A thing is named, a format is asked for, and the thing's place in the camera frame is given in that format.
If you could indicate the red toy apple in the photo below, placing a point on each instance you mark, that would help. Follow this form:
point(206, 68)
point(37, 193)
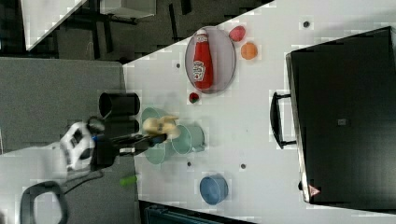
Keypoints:
point(237, 33)

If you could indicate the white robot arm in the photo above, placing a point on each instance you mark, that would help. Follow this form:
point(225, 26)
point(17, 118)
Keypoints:
point(33, 178)

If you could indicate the black toaster oven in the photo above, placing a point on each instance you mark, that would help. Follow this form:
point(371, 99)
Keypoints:
point(343, 104)

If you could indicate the green mug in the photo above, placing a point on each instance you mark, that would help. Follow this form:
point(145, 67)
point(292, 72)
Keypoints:
point(191, 139)

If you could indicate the black cylinder holder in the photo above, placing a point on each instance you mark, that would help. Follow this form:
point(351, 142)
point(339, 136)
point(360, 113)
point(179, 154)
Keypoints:
point(115, 128)
point(118, 104)

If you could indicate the red ketchup bottle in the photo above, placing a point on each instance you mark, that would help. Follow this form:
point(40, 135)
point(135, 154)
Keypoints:
point(203, 74)

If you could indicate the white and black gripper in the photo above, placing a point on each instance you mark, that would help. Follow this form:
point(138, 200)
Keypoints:
point(86, 146)

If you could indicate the toy strawberry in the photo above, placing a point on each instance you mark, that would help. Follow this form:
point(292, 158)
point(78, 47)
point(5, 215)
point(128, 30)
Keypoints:
point(194, 97)

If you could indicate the peeled toy banana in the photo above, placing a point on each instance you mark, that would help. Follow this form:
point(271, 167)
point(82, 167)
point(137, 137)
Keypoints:
point(164, 125)

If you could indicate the blue bowl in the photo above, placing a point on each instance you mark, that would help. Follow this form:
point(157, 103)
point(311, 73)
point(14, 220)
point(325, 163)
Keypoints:
point(213, 189)

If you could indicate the green marker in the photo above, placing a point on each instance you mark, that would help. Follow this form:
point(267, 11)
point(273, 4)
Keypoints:
point(128, 180)

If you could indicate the orange toy fruit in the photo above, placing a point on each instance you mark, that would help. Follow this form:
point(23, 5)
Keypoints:
point(249, 51)

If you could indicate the grey oval plate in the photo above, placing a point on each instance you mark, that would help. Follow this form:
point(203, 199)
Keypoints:
point(223, 59)

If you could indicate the green perforated colander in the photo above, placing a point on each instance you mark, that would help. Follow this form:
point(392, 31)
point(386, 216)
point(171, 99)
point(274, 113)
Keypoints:
point(161, 152)

